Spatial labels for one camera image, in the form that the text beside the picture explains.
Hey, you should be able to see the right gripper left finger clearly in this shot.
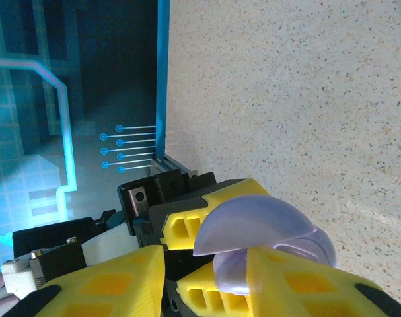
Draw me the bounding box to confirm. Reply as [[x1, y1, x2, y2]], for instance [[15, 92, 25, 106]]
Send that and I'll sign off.
[[0, 244, 166, 317]]

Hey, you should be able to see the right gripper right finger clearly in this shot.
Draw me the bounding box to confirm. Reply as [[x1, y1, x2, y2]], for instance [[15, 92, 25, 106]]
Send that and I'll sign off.
[[246, 246, 401, 317]]

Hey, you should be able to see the purple earbud charging case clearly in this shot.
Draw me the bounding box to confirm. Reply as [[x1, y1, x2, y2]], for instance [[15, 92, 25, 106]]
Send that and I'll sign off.
[[192, 194, 338, 296]]

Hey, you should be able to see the blue table edge strip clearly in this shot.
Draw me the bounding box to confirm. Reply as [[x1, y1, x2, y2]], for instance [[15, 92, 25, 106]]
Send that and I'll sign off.
[[155, 0, 171, 160]]

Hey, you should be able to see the aluminium base beam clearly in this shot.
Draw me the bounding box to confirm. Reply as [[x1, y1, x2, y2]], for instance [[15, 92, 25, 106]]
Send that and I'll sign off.
[[149, 154, 199, 181]]

